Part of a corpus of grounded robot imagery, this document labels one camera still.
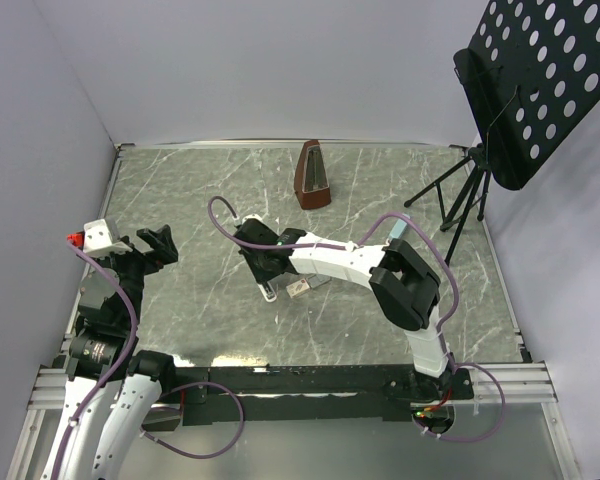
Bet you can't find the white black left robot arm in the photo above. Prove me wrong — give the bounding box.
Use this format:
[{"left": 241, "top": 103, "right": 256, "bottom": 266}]
[{"left": 41, "top": 218, "right": 179, "bottom": 479}]

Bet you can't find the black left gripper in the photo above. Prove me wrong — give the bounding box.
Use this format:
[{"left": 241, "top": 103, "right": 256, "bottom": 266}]
[{"left": 78, "top": 224, "right": 176, "bottom": 326}]

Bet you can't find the brown wooden metronome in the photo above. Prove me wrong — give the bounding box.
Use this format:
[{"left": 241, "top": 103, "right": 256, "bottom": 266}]
[{"left": 294, "top": 140, "right": 331, "bottom": 210}]

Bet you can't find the white staple box sleeve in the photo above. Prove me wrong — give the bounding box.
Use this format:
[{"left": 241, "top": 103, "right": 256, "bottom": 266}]
[{"left": 286, "top": 278, "right": 311, "bottom": 299}]

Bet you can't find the black perforated music stand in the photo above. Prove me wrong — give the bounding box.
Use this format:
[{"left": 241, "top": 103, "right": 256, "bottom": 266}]
[{"left": 425, "top": 1, "right": 600, "bottom": 236}]

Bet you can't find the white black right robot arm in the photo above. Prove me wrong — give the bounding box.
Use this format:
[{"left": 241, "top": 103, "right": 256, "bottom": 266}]
[{"left": 235, "top": 217, "right": 452, "bottom": 398}]

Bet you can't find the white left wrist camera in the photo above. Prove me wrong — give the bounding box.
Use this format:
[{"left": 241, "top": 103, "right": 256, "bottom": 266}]
[{"left": 67, "top": 218, "right": 132, "bottom": 259}]

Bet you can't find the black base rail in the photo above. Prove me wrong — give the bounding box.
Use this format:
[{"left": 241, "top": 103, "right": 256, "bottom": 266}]
[{"left": 160, "top": 364, "right": 474, "bottom": 426}]

